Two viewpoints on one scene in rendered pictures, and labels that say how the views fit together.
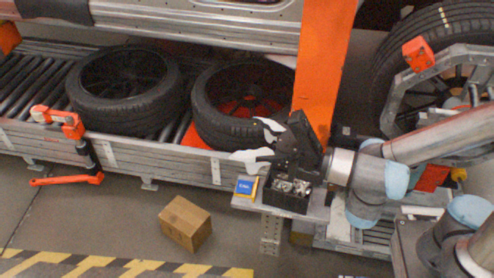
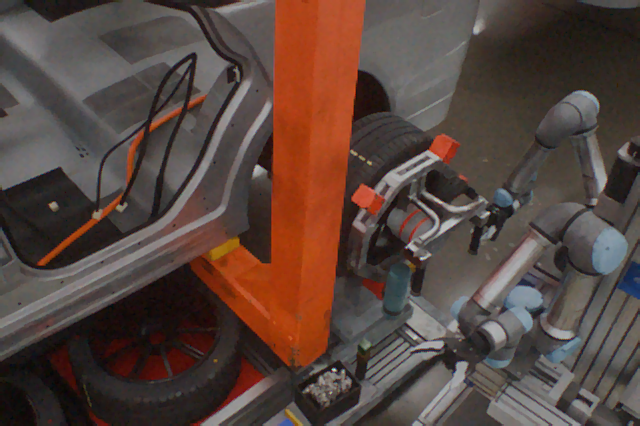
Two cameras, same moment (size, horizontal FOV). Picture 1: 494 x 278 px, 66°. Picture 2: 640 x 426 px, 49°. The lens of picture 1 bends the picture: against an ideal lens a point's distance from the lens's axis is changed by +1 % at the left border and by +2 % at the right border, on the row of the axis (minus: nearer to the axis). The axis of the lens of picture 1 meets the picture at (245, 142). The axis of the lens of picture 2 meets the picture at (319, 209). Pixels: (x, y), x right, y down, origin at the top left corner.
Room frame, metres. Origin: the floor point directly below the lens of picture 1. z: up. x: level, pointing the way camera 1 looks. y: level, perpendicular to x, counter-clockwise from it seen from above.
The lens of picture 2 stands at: (0.27, 1.08, 2.72)
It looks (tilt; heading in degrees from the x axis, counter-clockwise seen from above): 42 degrees down; 303
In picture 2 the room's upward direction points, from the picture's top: 5 degrees clockwise
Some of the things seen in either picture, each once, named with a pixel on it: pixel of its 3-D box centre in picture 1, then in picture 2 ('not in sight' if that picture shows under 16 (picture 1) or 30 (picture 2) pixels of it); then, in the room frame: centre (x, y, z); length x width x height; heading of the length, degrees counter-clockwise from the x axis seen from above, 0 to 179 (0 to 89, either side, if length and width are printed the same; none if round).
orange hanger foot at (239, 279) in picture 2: not in sight; (242, 266); (1.52, -0.34, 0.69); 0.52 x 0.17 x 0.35; 168
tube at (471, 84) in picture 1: (457, 91); (417, 212); (1.00, -0.70, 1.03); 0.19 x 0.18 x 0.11; 168
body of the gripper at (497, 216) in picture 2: not in sight; (498, 214); (0.81, -1.08, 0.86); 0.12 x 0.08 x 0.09; 82
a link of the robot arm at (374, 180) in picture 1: (376, 176); (509, 326); (0.49, -0.27, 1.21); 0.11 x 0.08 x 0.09; 70
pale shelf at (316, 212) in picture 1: (281, 198); (321, 409); (0.99, -0.16, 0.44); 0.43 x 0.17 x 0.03; 78
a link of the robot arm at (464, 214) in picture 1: (468, 225); (522, 309); (0.52, -0.56, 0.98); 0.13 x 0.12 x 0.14; 160
